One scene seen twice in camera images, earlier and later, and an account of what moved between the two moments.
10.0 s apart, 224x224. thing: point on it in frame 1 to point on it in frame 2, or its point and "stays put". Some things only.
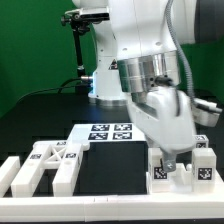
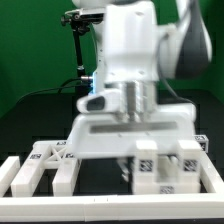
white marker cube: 204,170 to 188,161
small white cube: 158,181 to 146,161
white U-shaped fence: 103,208 stays put
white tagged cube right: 201,141 stays put
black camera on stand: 82,17 stays put
